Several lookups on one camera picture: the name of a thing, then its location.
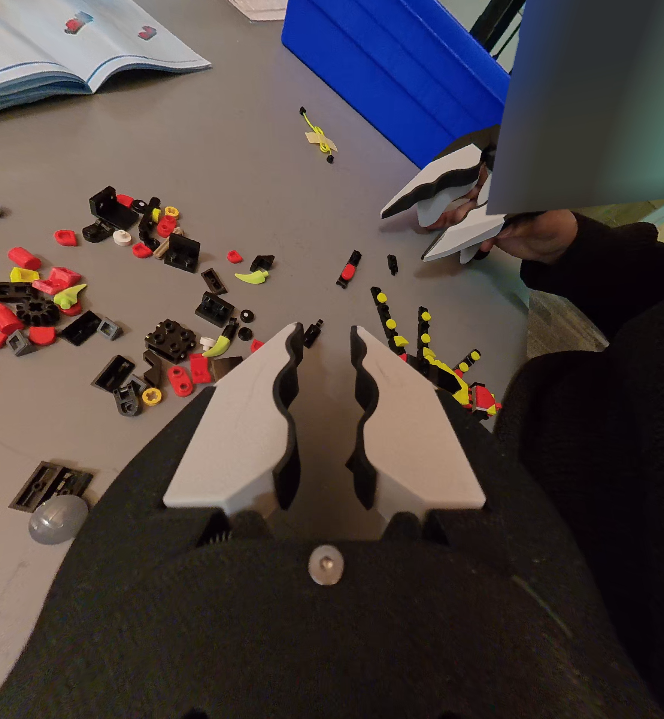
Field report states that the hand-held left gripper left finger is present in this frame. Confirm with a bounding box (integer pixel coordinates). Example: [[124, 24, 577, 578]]
[[163, 322, 306, 518]]

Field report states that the person's black knit sweater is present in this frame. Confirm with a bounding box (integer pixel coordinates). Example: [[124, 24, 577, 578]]
[[494, 337, 664, 719]]

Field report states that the blue plastic bin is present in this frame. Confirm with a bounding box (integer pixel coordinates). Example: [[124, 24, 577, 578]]
[[281, 0, 512, 169]]

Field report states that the black flat lego plate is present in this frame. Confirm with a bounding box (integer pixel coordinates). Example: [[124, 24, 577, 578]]
[[57, 469, 94, 502], [9, 461, 63, 513]]

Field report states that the person's right forearm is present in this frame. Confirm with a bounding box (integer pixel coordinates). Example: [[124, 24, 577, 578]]
[[520, 213, 664, 343]]

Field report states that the person's right hand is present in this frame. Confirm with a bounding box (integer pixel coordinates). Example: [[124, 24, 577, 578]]
[[427, 166, 580, 265]]

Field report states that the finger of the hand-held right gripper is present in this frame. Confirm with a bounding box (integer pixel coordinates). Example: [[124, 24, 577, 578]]
[[380, 144, 492, 229], [422, 204, 507, 265]]

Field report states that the clear plastic bag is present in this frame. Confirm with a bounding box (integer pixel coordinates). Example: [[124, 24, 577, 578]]
[[228, 0, 288, 22]]

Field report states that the lego instruction booklet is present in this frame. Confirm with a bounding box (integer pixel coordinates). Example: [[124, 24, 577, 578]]
[[0, 0, 213, 119]]

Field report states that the yellow black lego spider model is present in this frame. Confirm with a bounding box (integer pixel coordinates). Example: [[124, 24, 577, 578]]
[[370, 286, 503, 419]]

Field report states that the grey lego dome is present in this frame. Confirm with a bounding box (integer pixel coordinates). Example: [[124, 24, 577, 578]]
[[27, 494, 90, 546]]

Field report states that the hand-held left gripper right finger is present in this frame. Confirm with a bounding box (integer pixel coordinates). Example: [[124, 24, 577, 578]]
[[346, 325, 487, 524]]

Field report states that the pile of loose lego pieces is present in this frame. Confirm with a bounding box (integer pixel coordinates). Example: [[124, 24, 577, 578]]
[[0, 185, 276, 418]]

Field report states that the black lego plate red tile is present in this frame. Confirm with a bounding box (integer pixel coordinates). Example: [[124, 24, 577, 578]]
[[335, 250, 363, 291]]

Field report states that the yellow string with tape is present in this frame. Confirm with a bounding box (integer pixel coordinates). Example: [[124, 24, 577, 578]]
[[298, 106, 339, 165]]

